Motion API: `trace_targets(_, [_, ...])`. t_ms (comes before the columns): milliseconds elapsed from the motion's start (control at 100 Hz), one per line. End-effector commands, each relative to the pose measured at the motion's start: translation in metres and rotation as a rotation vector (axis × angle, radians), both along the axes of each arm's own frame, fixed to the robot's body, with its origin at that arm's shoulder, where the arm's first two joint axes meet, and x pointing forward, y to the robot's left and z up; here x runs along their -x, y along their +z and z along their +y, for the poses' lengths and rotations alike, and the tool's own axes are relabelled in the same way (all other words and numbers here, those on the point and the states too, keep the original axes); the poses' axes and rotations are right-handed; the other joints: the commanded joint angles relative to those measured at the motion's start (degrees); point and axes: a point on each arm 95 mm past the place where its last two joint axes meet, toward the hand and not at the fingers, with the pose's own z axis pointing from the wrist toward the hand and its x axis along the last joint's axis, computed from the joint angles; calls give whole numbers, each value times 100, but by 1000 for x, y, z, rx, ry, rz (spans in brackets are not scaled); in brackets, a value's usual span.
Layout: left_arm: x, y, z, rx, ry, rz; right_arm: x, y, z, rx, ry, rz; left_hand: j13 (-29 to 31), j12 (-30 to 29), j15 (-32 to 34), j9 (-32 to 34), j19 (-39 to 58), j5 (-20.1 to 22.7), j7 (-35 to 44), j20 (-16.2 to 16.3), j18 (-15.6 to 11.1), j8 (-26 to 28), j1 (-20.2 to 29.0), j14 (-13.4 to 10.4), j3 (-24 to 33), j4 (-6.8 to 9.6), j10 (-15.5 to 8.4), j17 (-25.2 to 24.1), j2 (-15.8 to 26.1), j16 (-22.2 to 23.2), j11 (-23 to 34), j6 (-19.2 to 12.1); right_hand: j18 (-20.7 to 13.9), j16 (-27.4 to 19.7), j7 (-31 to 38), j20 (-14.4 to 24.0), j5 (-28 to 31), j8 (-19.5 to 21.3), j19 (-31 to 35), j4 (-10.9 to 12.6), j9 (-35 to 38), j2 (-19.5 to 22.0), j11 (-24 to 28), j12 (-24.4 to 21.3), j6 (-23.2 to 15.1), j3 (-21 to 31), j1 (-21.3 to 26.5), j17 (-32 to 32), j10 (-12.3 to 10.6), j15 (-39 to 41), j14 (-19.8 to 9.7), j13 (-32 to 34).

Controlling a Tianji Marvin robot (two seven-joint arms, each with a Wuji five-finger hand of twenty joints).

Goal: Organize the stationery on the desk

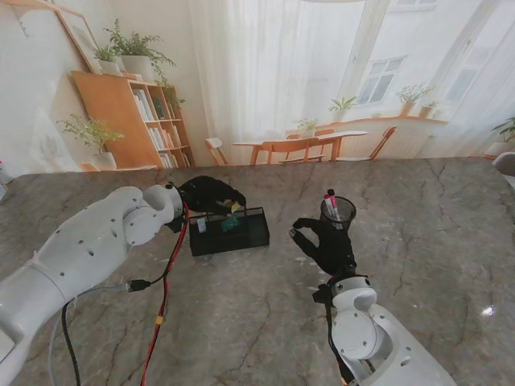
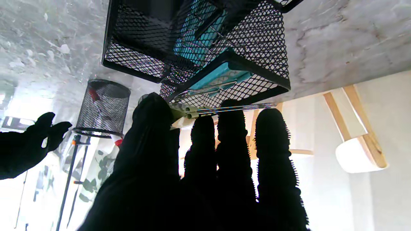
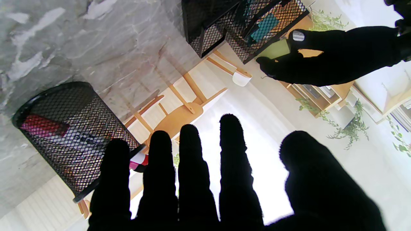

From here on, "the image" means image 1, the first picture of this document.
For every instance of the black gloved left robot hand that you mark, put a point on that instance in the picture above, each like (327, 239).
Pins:
(209, 193)

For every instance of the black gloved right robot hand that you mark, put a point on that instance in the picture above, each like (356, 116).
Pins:
(334, 249)

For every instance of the yellow-green binder clip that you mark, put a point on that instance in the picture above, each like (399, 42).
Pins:
(234, 206)

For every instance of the blue and white eraser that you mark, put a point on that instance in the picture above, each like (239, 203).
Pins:
(201, 228)

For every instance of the teal binder clip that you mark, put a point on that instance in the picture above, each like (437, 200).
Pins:
(229, 224)

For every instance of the black mesh pen cup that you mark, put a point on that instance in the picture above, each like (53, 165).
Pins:
(348, 209)

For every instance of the red capped white marker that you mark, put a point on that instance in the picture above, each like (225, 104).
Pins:
(326, 201)

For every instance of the black mesh desk organizer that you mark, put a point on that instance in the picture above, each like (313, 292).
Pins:
(245, 237)

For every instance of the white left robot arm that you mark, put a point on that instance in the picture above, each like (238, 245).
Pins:
(80, 253)

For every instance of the printed room scene backdrop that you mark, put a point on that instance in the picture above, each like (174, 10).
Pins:
(261, 60)

